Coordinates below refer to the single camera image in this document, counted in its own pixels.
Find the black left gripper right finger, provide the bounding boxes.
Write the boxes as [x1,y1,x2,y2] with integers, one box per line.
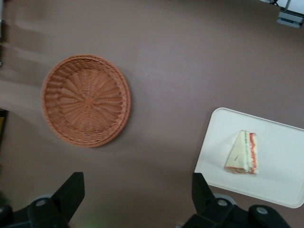
[187,172,235,228]

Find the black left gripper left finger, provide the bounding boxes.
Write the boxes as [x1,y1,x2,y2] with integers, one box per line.
[27,172,86,228]

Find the triangular sandwich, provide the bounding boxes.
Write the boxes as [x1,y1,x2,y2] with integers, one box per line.
[223,129,259,177]

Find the cream plastic tray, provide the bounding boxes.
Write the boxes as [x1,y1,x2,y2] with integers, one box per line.
[194,107,304,209]

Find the round brown wicker basket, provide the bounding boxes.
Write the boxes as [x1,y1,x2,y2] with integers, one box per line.
[41,54,132,148]

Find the black appliance with yellow panel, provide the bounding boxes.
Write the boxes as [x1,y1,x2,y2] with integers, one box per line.
[0,108,9,144]

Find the small grey metal block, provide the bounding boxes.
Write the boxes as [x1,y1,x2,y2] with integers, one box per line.
[276,9,304,28]

